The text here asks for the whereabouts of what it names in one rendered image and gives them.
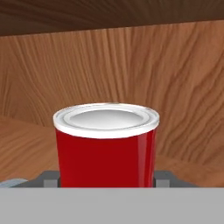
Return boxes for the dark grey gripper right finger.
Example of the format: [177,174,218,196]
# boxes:
[153,171,198,188]

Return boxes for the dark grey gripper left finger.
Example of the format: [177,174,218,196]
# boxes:
[19,171,61,188]

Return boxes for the red can with white lid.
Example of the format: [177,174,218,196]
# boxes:
[52,101,160,188]

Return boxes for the wooden cabinet interior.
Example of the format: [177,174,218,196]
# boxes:
[0,0,224,188]

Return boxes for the silver can lid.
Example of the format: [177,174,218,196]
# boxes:
[0,178,29,188]

